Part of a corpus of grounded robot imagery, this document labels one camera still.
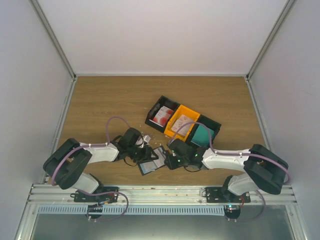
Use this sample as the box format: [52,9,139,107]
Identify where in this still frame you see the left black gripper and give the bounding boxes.
[127,145,159,164]

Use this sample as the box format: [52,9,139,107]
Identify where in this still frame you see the black leather card holder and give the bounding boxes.
[137,145,166,176]

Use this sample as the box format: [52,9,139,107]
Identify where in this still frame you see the black card bin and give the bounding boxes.
[185,114,222,148]
[145,95,180,133]

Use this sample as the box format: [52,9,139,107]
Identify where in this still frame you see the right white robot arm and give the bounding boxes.
[164,139,289,203]

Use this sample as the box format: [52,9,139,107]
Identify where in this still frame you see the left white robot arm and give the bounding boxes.
[43,127,164,202]

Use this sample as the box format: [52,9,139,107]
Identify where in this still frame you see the teal card stack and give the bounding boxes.
[191,125,211,147]

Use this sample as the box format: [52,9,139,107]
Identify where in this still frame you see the white VIP card stack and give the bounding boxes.
[171,114,194,137]

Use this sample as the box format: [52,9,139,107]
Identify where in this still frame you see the red card stack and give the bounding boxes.
[152,106,174,127]

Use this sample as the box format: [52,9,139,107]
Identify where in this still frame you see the orange card bin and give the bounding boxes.
[164,105,201,141]

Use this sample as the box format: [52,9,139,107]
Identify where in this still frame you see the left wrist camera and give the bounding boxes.
[139,135,151,148]

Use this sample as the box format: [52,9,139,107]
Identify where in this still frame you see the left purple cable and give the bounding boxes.
[51,116,132,186]

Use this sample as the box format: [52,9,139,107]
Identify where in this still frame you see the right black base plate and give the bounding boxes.
[201,186,251,204]

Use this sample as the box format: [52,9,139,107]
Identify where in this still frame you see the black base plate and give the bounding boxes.
[70,186,119,204]
[201,186,251,204]

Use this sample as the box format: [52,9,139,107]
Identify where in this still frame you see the grey slotted cable duct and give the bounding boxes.
[38,204,225,216]

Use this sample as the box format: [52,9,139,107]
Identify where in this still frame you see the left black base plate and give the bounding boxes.
[70,186,119,204]

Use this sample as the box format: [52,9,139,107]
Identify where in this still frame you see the aluminium rail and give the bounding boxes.
[27,184,297,206]

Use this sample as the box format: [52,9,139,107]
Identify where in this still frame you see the right frame post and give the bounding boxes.
[245,0,297,82]

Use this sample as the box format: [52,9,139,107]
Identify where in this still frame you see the frame post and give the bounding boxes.
[29,0,77,82]
[245,0,297,82]

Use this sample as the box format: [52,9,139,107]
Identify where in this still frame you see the left frame post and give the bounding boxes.
[29,0,77,82]

